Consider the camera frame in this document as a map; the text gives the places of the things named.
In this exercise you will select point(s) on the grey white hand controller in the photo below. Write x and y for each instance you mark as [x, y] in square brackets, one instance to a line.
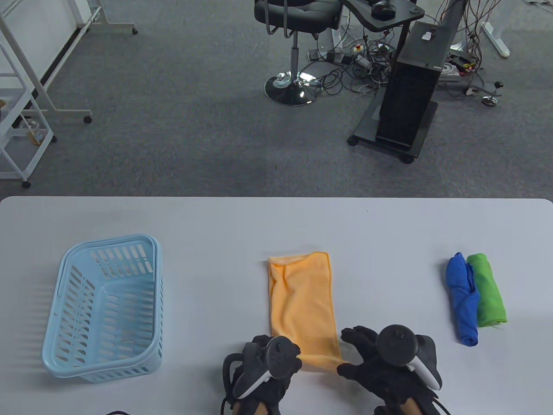
[281, 354]
[397, 346]

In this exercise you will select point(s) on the blue towel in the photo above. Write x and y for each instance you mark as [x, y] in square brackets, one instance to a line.
[462, 298]

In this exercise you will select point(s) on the white wheeled board stand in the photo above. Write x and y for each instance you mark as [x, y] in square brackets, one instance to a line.
[106, 13]

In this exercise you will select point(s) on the black wheeled cart base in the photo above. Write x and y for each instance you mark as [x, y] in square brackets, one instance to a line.
[367, 129]

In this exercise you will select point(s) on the black computer mouse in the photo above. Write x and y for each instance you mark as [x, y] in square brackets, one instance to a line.
[382, 9]

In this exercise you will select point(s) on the white shelf rack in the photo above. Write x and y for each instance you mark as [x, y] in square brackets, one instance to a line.
[26, 93]

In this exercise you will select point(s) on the green towel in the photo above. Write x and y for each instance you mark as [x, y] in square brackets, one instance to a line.
[488, 289]

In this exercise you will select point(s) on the light blue plastic basket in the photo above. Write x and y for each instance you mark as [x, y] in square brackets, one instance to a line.
[65, 359]

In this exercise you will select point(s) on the person's left forearm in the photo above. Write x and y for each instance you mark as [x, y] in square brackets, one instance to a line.
[239, 408]

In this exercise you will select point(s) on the grey white right hand controller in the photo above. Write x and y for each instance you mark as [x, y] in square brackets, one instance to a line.
[397, 346]

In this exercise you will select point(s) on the grey white left hand controller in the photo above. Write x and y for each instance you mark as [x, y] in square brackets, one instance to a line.
[281, 354]

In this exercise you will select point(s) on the black office chair chrome base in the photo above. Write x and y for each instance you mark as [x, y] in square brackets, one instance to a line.
[298, 11]

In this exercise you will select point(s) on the orange towel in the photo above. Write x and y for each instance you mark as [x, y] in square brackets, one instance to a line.
[302, 307]

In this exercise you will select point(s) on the black computer tower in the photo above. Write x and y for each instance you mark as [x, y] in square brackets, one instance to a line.
[408, 99]

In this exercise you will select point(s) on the white wheeled metal frame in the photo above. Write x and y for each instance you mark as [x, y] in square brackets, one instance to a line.
[41, 88]

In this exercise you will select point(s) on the white desk leg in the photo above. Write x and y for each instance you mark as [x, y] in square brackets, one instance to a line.
[497, 39]

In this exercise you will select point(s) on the person's right hand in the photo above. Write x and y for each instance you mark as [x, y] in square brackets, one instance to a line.
[367, 376]

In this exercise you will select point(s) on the person's left hand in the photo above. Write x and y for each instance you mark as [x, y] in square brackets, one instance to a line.
[276, 389]

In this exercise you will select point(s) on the black side desk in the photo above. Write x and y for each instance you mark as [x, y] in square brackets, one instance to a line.
[402, 13]

